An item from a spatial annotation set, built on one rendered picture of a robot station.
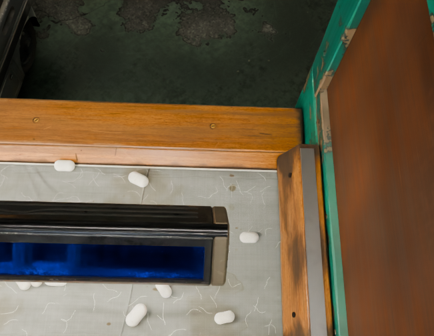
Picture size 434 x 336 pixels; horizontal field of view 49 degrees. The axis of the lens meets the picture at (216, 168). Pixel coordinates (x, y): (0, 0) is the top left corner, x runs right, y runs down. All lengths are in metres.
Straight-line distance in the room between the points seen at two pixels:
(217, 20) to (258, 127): 1.16
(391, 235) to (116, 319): 0.45
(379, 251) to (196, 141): 0.41
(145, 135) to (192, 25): 1.15
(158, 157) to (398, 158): 0.46
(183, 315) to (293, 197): 0.26
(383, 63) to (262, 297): 0.42
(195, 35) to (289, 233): 1.31
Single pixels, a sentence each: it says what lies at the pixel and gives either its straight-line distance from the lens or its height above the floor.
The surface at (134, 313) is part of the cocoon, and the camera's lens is 0.77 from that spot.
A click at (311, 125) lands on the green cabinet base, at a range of 0.83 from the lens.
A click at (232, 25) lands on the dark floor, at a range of 1.97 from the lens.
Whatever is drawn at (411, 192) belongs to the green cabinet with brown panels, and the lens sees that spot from 0.49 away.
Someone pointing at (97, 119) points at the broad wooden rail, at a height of 0.76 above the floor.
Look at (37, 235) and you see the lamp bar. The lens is 0.45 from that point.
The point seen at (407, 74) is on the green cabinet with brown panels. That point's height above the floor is 1.13.
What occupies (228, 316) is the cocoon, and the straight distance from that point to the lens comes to 0.77.
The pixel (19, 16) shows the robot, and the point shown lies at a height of 0.26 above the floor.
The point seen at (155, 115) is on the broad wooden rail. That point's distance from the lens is 0.87.
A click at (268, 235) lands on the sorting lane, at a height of 0.74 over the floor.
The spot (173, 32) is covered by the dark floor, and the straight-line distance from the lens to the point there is 1.94.
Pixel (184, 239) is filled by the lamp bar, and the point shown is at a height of 1.11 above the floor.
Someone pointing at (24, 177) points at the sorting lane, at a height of 0.74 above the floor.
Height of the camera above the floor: 1.53
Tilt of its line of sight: 68 degrees down
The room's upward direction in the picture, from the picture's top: 7 degrees clockwise
